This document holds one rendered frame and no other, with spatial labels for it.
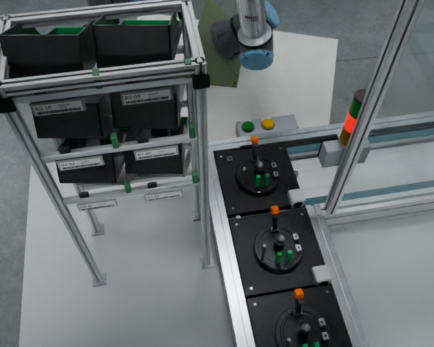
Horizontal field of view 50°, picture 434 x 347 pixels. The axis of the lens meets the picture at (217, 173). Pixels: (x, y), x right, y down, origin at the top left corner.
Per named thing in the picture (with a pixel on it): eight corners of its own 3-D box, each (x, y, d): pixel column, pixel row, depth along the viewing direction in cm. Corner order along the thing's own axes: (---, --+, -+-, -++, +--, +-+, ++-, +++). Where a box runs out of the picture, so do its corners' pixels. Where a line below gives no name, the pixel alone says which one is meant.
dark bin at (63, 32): (56, 38, 104) (51, 3, 100) (115, 38, 104) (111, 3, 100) (7, 78, 79) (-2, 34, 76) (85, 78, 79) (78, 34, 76)
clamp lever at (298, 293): (293, 309, 120) (293, 288, 116) (300, 308, 121) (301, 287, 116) (297, 320, 117) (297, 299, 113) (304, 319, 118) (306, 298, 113)
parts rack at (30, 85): (91, 225, 150) (-6, 12, 84) (203, 208, 153) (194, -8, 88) (92, 287, 138) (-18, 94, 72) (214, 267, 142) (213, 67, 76)
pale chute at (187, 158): (149, 161, 149) (149, 146, 148) (191, 161, 149) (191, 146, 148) (134, 177, 121) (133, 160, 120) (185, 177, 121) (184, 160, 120)
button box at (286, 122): (235, 132, 167) (235, 120, 162) (291, 124, 169) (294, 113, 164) (239, 147, 163) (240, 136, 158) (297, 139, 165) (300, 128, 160)
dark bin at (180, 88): (134, 82, 118) (131, 54, 115) (186, 82, 118) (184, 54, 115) (113, 128, 94) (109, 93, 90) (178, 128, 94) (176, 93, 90)
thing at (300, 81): (141, 16, 216) (140, 11, 214) (336, 44, 205) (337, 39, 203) (85, 129, 177) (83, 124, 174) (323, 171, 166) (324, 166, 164)
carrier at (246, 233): (228, 222, 140) (229, 201, 130) (305, 211, 143) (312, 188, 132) (245, 299, 127) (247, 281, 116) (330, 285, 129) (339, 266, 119)
